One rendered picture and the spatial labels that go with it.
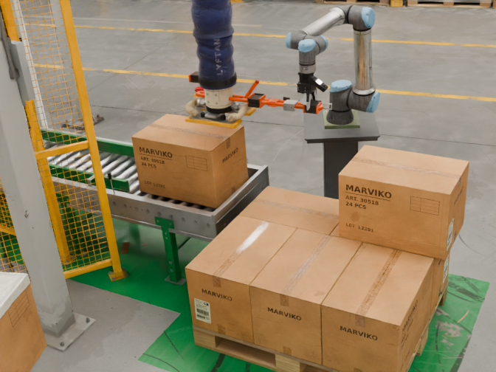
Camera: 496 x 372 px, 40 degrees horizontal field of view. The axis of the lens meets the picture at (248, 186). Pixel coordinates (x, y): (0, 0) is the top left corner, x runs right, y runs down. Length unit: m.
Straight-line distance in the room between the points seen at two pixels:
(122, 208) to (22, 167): 0.95
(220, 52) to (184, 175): 0.82
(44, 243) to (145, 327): 0.80
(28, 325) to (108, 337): 1.18
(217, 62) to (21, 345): 1.87
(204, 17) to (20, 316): 1.86
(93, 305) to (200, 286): 1.00
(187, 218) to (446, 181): 1.55
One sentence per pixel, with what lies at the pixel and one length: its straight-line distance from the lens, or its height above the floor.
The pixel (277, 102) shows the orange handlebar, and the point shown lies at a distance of 3.89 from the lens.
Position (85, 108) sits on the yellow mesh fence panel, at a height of 1.22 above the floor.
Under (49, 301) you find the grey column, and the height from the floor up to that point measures 0.28.
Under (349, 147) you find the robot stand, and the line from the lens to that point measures 4.75.
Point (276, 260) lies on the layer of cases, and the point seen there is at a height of 0.54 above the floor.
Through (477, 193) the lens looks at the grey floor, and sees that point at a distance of 5.51.
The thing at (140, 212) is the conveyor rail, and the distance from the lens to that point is 4.38.
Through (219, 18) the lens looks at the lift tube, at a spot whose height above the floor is 1.71.
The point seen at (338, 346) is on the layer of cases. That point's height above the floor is 0.31.
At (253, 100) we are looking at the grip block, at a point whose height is 1.24.
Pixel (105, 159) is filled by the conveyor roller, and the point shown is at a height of 0.55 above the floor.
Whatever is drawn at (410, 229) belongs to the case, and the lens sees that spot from 3.69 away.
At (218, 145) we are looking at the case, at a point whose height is 0.94.
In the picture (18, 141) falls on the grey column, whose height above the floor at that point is 1.28.
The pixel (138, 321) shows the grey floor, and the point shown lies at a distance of 4.28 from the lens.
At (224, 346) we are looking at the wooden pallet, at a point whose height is 0.02.
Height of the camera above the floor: 2.64
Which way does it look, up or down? 28 degrees down
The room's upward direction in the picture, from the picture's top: 5 degrees counter-clockwise
